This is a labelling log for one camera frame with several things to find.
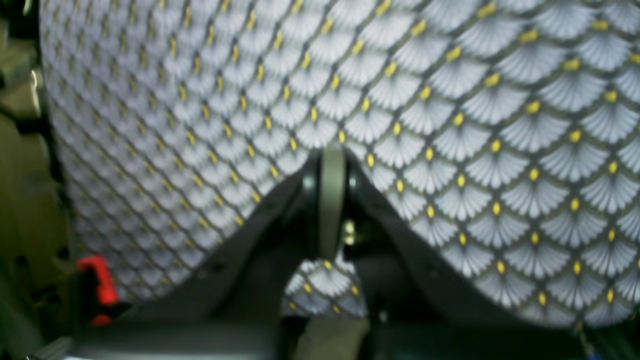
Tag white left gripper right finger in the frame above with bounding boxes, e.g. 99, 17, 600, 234
343, 150, 586, 360

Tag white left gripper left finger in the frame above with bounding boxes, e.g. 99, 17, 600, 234
30, 147, 346, 360

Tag red clamp right edge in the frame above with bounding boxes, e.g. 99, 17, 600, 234
75, 254, 122, 327

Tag fan-patterned tablecloth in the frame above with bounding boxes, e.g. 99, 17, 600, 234
39, 0, 639, 327

